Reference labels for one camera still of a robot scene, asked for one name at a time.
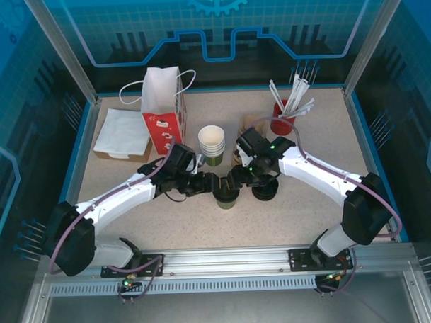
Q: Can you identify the cable connector with LED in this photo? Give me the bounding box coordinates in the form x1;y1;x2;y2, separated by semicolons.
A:
122;275;142;293
323;271;345;285

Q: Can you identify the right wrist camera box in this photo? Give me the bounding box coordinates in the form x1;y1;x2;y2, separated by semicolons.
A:
234;147;252;166

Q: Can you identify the slotted grey cable duct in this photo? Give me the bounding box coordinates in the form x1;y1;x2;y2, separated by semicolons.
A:
49;275;318;299

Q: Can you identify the red white paper gift bag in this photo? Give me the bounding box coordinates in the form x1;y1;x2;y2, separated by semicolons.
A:
118;65;199;158

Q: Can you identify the steel shelf panel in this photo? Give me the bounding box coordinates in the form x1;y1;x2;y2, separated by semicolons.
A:
13;263;431;323

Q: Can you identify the white napkin stack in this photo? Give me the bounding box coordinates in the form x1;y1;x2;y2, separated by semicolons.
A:
92;106;152;160

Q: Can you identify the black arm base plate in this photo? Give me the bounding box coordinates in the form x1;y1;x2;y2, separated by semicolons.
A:
287;246;355;272
100;254;166;279

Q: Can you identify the aluminium mounting rail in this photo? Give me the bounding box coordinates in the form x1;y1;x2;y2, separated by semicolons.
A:
38;241;417;282

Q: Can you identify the stack of pulp cup carriers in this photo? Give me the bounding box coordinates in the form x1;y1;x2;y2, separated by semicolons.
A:
229;113;273;167

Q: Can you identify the aluminium frame post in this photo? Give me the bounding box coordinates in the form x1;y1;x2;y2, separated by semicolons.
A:
339;0;408;96
23;0;102;107

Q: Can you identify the brown cardboard tray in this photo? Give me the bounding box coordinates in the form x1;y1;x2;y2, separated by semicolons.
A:
93;138;155;165

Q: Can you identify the red straw holder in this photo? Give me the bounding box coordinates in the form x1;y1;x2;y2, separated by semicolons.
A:
269;98;297;136

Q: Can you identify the stack of paper cups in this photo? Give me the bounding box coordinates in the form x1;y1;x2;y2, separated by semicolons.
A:
197;125;226;168

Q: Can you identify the stack of black lids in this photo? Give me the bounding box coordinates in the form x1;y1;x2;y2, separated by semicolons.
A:
251;182;279;203

